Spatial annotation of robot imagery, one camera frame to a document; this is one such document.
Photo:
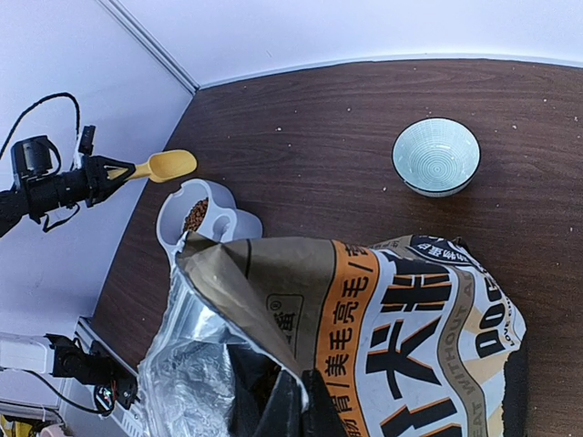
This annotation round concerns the yellow plastic scoop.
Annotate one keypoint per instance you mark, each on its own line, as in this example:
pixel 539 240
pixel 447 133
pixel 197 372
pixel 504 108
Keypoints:
pixel 159 168

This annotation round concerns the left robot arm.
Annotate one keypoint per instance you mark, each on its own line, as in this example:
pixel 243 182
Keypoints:
pixel 39 188

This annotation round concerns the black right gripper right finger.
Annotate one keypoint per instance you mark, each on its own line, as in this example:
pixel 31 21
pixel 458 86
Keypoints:
pixel 320 419

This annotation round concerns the brown dog food kibble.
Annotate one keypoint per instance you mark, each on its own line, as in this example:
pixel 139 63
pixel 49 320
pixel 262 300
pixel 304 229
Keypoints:
pixel 196 215

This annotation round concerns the left aluminium frame post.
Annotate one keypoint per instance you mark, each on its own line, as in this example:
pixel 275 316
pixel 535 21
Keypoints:
pixel 123 17

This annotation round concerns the grey double pet feeder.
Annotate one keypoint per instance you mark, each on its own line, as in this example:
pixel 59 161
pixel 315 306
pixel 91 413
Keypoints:
pixel 223 223

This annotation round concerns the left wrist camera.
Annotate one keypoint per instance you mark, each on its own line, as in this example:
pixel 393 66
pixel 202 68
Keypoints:
pixel 85 144

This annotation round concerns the dog food bag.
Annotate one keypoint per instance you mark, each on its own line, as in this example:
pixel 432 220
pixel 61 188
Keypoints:
pixel 412 336

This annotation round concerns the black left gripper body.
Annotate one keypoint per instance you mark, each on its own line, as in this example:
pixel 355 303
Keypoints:
pixel 92 172

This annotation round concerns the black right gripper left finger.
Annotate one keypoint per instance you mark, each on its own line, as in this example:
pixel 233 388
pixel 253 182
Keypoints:
pixel 282 414

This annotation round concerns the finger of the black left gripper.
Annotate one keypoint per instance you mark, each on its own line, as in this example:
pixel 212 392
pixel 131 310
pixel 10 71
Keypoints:
pixel 107 186
pixel 113 167

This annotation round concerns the light green ceramic bowl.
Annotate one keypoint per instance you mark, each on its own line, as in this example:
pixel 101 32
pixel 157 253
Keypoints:
pixel 436 157

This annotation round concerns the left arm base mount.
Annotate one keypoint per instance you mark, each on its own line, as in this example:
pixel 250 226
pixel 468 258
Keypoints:
pixel 71 362

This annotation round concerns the front aluminium rail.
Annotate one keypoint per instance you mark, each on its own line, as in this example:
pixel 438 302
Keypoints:
pixel 118 399

